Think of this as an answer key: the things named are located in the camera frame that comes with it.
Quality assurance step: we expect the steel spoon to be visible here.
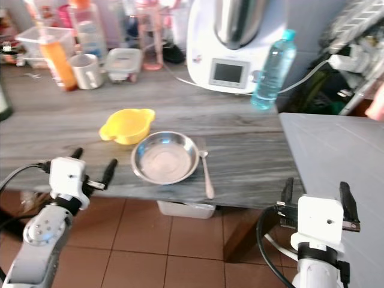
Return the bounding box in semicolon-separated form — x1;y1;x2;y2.
197;149;216;200

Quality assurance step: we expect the person's hand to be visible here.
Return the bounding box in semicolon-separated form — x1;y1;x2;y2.
365;83;384;122

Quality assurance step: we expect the brown wooden table leg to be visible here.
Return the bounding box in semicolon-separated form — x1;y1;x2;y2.
223;208;283;263

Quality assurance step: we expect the yellow plastic bowl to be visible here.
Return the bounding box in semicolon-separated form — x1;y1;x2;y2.
99;107;156;146

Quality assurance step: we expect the round steel plate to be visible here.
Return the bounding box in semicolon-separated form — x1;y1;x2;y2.
130;130;200;185

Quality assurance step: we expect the steel mug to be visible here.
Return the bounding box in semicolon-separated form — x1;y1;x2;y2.
70;53;102;91

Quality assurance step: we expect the white plastic box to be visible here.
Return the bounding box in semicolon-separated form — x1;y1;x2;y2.
157;200;217;220

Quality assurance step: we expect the orange liquid bottle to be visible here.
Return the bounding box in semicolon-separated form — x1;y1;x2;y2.
37;32;78;92

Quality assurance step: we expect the clear lidded food container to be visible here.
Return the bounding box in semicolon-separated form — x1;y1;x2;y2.
104;46;143;83

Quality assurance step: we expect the clear plastic storage bin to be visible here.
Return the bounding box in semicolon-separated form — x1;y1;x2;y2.
14;26;76;68

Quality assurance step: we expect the blue-capped clear water bottle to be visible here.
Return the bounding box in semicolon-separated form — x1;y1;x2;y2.
250;28;298;111

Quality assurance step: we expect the orange-capped clear bottle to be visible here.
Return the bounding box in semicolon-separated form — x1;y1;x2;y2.
67;0;110;61

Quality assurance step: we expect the pink tall bottle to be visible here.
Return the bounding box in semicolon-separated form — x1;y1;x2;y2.
136;0;164;71

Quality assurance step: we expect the white kitchen food processor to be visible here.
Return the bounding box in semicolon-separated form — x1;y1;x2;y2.
185;0;293;95

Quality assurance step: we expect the white power adapter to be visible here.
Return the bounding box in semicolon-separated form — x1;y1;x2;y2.
329;43;374;76

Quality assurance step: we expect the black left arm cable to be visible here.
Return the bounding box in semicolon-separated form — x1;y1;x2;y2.
0;161;51;205

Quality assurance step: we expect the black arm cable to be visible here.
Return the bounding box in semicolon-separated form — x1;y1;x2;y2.
0;161;51;205
255;206;298;288

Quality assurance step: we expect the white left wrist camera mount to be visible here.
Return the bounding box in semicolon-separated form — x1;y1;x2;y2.
47;157;89;208

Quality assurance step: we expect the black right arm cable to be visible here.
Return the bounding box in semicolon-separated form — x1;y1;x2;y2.
255;206;298;288

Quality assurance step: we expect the white power cable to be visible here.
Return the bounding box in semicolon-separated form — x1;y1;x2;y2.
159;58;337;95

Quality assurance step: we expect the white wire rack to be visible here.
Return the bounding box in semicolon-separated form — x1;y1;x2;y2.
327;0;384;116

